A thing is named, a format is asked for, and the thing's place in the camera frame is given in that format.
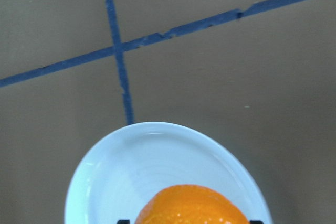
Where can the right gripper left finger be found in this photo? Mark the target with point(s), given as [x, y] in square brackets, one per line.
[123, 221]

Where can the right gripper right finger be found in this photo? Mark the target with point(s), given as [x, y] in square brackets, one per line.
[256, 222]

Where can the orange fruit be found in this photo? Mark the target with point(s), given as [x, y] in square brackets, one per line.
[190, 204]

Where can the light blue plate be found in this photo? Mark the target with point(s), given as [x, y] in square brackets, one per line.
[121, 173]

